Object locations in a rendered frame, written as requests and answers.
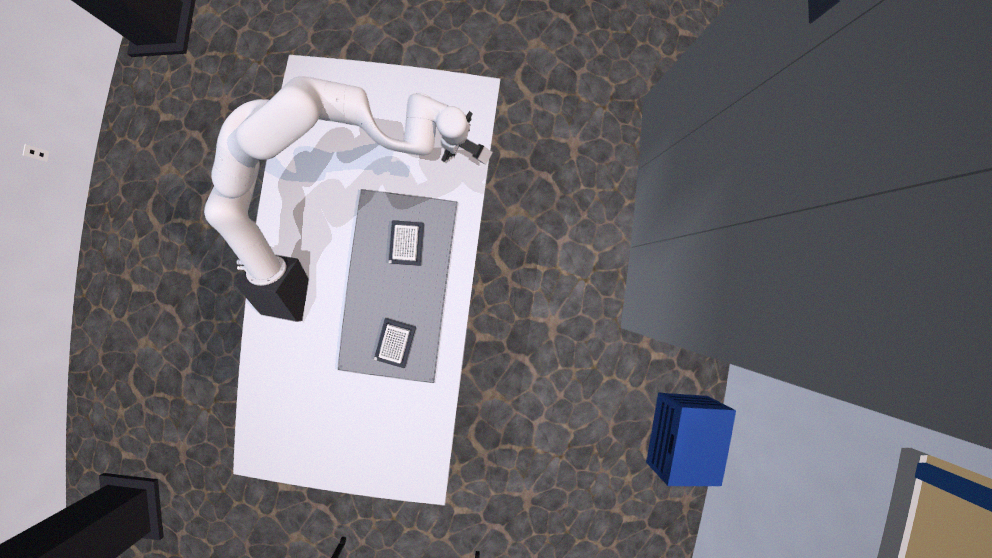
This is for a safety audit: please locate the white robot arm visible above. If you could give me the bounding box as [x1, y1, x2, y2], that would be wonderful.
[204, 76, 493, 285]

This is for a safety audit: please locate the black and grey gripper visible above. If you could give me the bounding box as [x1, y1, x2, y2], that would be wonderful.
[441, 111, 473, 162]

